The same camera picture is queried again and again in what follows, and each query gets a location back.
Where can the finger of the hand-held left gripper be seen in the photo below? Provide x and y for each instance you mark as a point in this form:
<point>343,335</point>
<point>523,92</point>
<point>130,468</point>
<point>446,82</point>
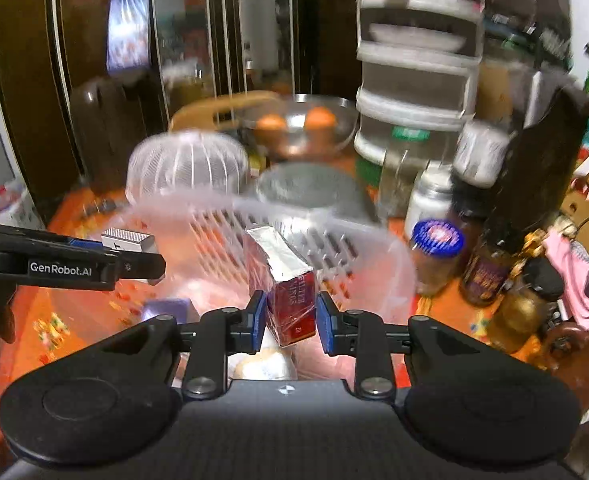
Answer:
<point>85,244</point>
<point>142,266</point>

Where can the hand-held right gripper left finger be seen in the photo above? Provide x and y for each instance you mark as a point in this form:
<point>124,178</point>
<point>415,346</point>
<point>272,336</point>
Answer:
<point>257,322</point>

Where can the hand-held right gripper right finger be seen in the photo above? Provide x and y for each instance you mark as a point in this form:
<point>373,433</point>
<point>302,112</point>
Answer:
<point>327,327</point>

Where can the small silver ribbed box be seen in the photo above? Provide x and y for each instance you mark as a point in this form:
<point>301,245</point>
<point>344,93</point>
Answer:
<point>127,240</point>

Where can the red carton with foil top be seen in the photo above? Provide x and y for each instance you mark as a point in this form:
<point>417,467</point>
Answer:
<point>289,295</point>

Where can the large clear plastic basket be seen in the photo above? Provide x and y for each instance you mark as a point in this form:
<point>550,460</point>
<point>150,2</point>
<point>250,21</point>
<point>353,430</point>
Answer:
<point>354,260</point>

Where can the white round bun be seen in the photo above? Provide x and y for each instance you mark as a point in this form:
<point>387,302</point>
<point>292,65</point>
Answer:
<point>264,365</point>

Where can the purple block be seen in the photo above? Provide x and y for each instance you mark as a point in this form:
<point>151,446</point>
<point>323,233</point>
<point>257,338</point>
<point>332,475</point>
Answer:
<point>169,308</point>

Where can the white and red packet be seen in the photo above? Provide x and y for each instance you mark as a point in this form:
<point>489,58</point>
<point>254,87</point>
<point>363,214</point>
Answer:
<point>14,207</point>

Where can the orange printed tablecloth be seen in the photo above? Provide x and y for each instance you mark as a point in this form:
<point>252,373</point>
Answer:
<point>29,320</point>

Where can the white plastic mesh dome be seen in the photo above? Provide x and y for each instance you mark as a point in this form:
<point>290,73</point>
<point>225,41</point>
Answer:
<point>187,162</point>

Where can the jar with blue lid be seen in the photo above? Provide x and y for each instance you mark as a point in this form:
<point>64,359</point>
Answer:
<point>434,255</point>

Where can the round steel lid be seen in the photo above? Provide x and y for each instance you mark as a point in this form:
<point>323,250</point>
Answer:
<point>309,187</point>

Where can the wooden cutting board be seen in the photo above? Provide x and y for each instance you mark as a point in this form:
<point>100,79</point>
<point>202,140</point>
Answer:
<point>199,112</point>

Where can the dark jar with white label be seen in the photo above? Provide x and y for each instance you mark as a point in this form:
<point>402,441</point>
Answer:
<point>482,260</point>

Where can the glass jar with green lid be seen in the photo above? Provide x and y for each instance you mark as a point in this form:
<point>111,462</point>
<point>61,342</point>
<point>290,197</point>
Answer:
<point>404,170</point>

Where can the steel bowl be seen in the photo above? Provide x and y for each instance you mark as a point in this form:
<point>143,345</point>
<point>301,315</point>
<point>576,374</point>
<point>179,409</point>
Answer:
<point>294,145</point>

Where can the orange round fruit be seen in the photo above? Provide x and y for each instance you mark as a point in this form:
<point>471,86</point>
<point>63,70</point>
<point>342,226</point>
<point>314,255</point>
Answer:
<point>270,126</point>
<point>320,119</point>

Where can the brown jar with black cap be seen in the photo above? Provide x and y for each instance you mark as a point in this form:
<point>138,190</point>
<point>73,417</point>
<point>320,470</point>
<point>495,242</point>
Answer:
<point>524,305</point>

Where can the dark wooden mirrored cabinet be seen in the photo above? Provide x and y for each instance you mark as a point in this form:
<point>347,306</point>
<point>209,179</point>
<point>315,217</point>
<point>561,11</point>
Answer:
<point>174,40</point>

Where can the brown clay pot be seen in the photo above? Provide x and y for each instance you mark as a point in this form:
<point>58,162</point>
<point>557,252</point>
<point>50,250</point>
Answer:
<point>579,360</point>

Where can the pink cloth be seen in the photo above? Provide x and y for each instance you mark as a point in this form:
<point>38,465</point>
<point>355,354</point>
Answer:
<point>582,280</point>

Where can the tall dark bottle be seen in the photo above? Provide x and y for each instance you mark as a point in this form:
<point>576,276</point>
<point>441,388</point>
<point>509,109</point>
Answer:
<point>539,170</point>

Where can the stack of white plastic containers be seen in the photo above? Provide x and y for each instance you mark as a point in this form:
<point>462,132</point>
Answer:
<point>414,60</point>

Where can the cardboard box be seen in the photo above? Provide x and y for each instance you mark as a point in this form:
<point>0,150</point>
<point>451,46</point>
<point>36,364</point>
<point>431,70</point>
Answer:
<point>587,190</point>

